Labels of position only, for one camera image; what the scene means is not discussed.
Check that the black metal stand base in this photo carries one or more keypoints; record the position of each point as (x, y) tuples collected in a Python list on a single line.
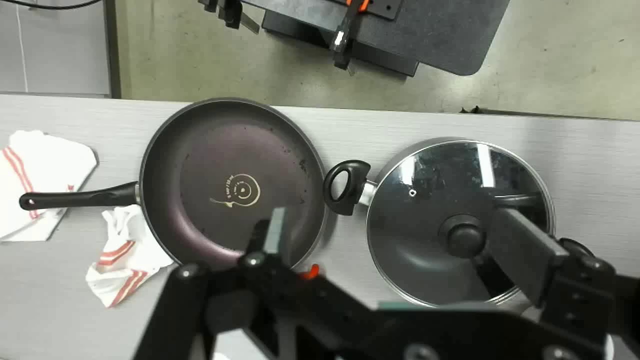
[(397, 35)]

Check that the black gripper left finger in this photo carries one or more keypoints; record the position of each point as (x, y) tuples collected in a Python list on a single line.
[(267, 239)]

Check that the pot with glass lid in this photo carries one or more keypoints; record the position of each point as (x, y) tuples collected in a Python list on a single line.
[(428, 215)]

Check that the dark nonstick frying pan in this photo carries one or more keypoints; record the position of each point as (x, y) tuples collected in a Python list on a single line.
[(208, 175)]

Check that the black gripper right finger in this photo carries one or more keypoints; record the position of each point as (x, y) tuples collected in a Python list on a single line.
[(530, 257)]

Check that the white red-striped cloth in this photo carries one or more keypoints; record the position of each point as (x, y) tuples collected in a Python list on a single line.
[(34, 161)]

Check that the orange ceramic mug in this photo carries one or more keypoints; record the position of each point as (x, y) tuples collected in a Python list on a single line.
[(310, 272)]

